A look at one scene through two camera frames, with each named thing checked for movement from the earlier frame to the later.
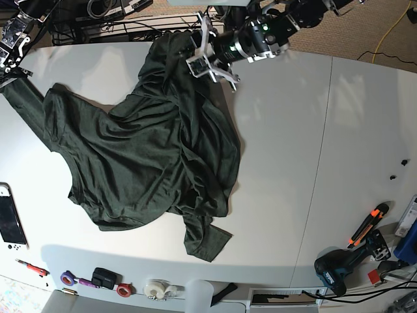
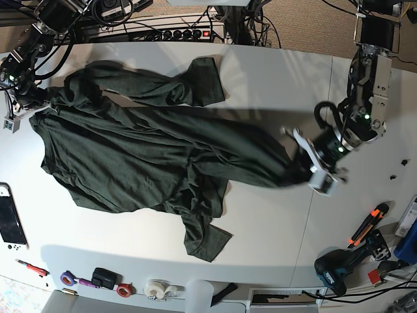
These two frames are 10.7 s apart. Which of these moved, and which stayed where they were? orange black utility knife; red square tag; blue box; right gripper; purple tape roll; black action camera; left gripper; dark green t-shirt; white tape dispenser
Moved: dark green t-shirt; left gripper; right gripper
Stayed: red square tag; white tape dispenser; orange black utility knife; blue box; black action camera; purple tape roll
